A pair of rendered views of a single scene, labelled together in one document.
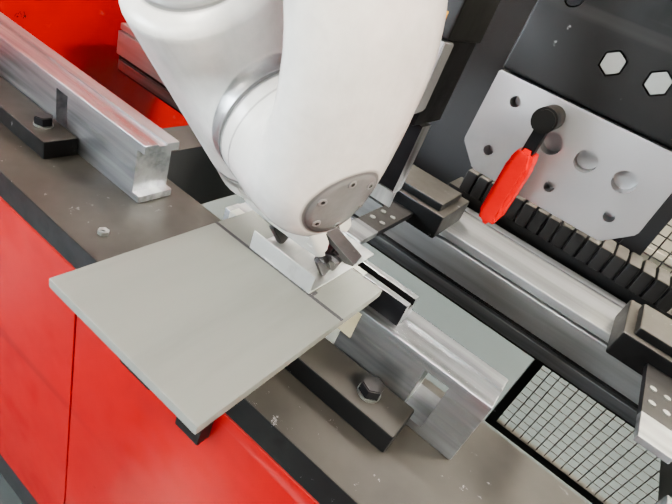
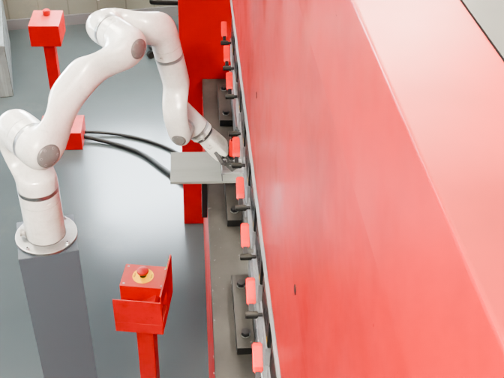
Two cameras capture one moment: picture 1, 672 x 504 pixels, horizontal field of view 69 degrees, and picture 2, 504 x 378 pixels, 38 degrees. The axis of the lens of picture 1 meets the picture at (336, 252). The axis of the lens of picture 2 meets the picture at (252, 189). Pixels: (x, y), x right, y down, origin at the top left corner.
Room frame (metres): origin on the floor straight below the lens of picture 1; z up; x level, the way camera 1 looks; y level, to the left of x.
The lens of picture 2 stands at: (-0.55, -1.87, 2.57)
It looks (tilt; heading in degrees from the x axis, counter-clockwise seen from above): 38 degrees down; 61
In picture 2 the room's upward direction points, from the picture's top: 3 degrees clockwise
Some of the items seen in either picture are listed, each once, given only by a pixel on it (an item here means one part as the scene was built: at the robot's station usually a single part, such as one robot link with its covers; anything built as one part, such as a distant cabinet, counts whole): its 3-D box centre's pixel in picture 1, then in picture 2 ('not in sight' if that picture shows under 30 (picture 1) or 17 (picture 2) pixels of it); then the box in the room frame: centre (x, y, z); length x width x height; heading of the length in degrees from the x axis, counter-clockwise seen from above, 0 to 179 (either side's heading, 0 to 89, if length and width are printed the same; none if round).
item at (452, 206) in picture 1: (399, 206); not in sight; (0.64, -0.06, 1.01); 0.26 x 0.12 x 0.05; 157
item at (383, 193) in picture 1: (368, 145); not in sight; (0.50, 0.01, 1.13); 0.10 x 0.02 x 0.10; 67
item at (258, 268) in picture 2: not in sight; (272, 262); (0.19, -0.70, 1.26); 0.15 x 0.09 x 0.17; 67
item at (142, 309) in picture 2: not in sight; (143, 292); (0.01, -0.18, 0.75); 0.20 x 0.16 x 0.18; 58
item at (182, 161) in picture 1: (248, 154); not in sight; (1.02, 0.27, 0.81); 0.64 x 0.08 x 0.14; 157
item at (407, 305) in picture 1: (339, 261); not in sight; (0.49, -0.01, 0.99); 0.20 x 0.03 x 0.03; 67
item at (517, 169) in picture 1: (520, 166); (234, 144); (0.38, -0.10, 1.20); 0.04 x 0.02 x 0.10; 157
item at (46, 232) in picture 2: not in sight; (43, 213); (-0.25, -0.05, 1.09); 0.19 x 0.19 x 0.18
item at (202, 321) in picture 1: (240, 288); (207, 167); (0.36, 0.07, 1.00); 0.26 x 0.18 x 0.01; 157
